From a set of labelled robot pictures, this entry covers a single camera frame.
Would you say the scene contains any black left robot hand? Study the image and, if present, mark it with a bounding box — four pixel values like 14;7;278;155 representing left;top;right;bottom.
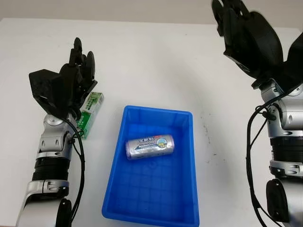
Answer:
58;37;98;119

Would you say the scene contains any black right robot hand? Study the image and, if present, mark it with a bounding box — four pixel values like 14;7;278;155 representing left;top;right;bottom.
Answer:
211;0;285;83

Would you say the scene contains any green Darlie toothpaste box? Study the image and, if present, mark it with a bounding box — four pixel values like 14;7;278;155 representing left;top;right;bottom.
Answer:
75;92;105;140

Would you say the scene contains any purple cylindrical canister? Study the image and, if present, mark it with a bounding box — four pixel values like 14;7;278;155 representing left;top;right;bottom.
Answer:
125;134;175;162

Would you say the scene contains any blue plastic tray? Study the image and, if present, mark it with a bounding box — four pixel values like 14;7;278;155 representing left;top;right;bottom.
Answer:
101;105;200;227

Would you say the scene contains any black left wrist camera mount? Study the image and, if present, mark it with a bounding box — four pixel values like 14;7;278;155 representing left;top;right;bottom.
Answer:
28;69;69;118

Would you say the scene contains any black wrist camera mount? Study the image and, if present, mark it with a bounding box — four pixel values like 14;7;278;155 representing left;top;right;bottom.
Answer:
272;30;303;95
28;69;69;118

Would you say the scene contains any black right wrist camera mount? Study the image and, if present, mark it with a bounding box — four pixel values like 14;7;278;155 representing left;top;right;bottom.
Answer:
272;30;303;95

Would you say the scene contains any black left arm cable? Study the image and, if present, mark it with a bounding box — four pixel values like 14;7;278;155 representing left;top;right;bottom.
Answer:
63;114;86;227

